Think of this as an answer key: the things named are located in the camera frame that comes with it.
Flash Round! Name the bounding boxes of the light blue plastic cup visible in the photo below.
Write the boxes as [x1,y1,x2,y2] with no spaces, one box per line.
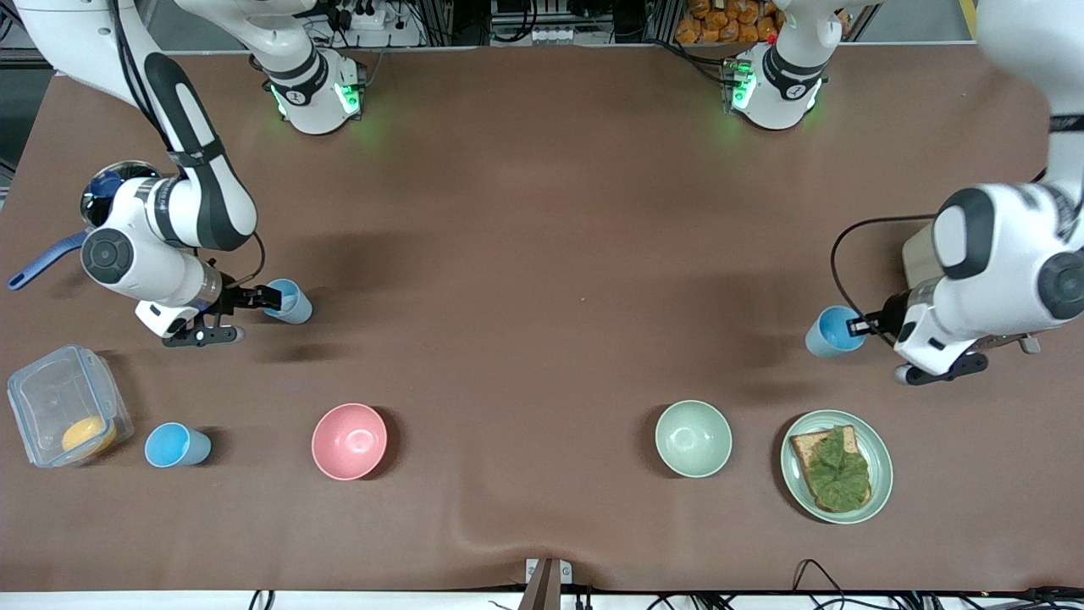
[805,306,866,358]
[263,278,313,325]
[144,422,213,469]

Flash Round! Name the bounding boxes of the beige box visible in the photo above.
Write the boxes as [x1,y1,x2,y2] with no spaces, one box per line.
[902,225,945,289]

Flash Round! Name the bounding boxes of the toast bread slice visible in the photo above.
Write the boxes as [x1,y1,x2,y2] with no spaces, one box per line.
[789,425,873,513]

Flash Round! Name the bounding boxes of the green lettuce leaf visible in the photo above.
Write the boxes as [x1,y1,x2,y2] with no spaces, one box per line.
[805,426,871,512]

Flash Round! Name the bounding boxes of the pale green plate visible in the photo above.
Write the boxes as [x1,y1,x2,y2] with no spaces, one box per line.
[780,410,894,525]

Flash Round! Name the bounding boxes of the pink bowl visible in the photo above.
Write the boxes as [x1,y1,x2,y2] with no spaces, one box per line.
[311,402,389,481]

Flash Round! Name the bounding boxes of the yellow orange round food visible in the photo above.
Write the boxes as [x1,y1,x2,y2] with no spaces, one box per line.
[61,417,118,456]

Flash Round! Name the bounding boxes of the clear plastic lidded container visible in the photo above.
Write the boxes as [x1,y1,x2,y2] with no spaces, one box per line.
[7,344,135,469]

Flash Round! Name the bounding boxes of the pale green bowl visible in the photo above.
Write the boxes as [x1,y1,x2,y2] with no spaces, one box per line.
[654,399,733,479]

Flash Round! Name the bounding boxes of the brown table cover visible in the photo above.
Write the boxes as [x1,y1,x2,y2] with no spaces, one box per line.
[0,42,1084,594]

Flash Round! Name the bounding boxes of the white power strip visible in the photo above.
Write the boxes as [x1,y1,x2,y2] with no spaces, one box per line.
[337,4,389,31]

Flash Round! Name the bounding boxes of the orange snack packets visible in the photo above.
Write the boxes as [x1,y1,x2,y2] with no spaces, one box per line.
[675,0,784,45]

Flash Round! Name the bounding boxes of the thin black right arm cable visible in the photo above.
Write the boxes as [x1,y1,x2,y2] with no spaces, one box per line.
[222,230,267,289]

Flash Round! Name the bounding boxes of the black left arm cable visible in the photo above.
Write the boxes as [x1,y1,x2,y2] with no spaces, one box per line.
[830,214,941,344]

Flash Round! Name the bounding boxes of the navy saucepan with blue handle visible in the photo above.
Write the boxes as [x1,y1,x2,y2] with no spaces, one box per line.
[7,159,163,291]

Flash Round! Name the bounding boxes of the black floor cable loop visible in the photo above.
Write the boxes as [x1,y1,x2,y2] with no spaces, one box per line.
[792,558,848,610]

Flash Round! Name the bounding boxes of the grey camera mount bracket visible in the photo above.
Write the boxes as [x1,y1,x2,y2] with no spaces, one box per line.
[524,557,574,610]

